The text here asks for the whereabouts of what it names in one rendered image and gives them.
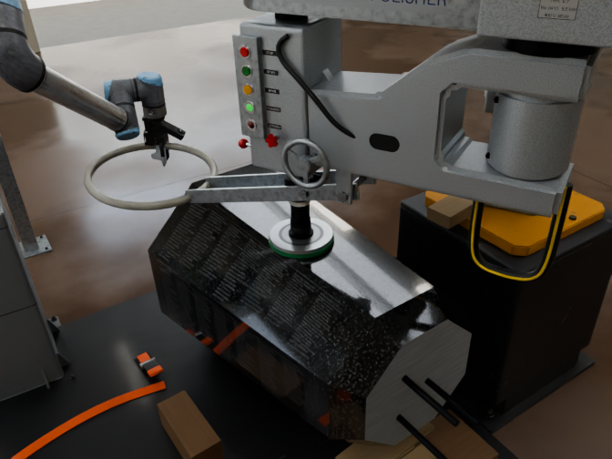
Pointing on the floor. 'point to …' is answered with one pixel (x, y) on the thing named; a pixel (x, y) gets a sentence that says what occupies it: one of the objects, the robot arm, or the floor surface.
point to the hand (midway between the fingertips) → (167, 160)
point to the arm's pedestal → (23, 322)
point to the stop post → (30, 244)
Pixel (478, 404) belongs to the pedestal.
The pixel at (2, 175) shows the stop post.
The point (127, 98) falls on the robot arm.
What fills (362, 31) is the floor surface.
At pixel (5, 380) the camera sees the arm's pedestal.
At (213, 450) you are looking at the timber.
